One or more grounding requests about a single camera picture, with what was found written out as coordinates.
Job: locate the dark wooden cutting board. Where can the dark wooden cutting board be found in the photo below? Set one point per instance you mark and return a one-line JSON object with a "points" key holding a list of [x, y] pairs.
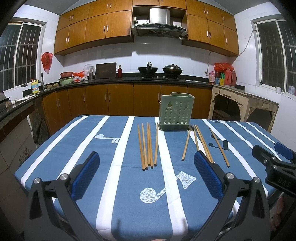
{"points": [[105, 70]]}

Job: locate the window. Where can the window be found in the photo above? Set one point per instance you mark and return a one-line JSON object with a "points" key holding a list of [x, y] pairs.
{"points": [[19, 48], [276, 45]]}

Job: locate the red bags and bottles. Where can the red bags and bottles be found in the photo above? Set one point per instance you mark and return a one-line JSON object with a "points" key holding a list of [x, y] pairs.
{"points": [[223, 74]]}

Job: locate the red plastic bag on wall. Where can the red plastic bag on wall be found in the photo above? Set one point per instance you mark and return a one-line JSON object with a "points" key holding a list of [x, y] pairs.
{"points": [[46, 60]]}

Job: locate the blue white striped tablecloth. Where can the blue white striped tablecloth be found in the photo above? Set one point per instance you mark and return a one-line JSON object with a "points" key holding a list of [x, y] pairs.
{"points": [[170, 201]]}

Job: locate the beige carved side table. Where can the beige carved side table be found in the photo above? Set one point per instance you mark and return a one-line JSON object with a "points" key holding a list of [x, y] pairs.
{"points": [[247, 103]]}

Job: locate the sink faucet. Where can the sink faucet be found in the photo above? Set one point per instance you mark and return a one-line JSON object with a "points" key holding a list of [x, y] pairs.
{"points": [[43, 85]]}

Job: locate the upper wooden cabinets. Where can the upper wooden cabinets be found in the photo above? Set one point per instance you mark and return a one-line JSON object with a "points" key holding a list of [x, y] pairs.
{"points": [[194, 23]]}

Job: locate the black wok with utensils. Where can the black wok with utensils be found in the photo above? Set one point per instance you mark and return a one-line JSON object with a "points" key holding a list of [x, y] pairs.
{"points": [[148, 71]]}

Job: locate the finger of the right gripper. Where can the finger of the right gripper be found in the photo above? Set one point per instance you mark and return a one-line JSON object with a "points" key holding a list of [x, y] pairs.
{"points": [[262, 155], [284, 151]]}

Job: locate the glass jar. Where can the glass jar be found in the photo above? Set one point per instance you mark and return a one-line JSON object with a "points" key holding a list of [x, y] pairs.
{"points": [[88, 72]]}

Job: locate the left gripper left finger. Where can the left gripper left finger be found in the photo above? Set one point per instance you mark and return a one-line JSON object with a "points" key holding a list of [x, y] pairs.
{"points": [[53, 213]]}

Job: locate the right window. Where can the right window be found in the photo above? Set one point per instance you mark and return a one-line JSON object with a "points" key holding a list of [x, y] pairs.
{"points": [[276, 45]]}

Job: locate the red bottle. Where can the red bottle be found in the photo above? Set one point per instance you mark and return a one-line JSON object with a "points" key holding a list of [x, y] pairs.
{"points": [[119, 72]]}

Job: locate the yellow detergent bottle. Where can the yellow detergent bottle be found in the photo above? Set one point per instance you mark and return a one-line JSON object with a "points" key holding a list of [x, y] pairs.
{"points": [[35, 86]]}

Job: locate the steel range hood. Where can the steel range hood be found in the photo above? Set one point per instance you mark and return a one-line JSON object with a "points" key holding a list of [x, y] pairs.
{"points": [[153, 21]]}

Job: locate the wooden cabinets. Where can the wooden cabinets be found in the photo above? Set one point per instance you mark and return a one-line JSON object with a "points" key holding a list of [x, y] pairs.
{"points": [[137, 99], [194, 23]]}

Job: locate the green perforated utensil holder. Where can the green perforated utensil holder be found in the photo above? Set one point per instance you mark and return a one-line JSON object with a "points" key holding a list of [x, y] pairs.
{"points": [[175, 111]]}

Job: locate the red bowl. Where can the red bowl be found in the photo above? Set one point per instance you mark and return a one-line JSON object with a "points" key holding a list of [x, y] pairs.
{"points": [[66, 74]]}

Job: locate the black lidded wok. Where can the black lidded wok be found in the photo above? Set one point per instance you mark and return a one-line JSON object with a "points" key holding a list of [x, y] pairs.
{"points": [[172, 71]]}

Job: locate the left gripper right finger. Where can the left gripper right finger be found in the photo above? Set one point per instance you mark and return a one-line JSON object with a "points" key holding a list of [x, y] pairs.
{"points": [[242, 211]]}

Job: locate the left window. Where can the left window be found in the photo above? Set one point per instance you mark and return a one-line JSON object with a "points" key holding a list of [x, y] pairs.
{"points": [[19, 48]]}

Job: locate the lower wooden cabinets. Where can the lower wooden cabinets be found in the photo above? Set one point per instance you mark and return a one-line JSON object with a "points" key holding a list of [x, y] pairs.
{"points": [[137, 99]]}

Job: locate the person's right hand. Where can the person's right hand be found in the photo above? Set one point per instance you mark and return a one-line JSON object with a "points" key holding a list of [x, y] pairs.
{"points": [[277, 212]]}

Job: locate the green enamel basin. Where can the green enamel basin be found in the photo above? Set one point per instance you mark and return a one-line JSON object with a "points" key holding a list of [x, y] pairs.
{"points": [[66, 81]]}

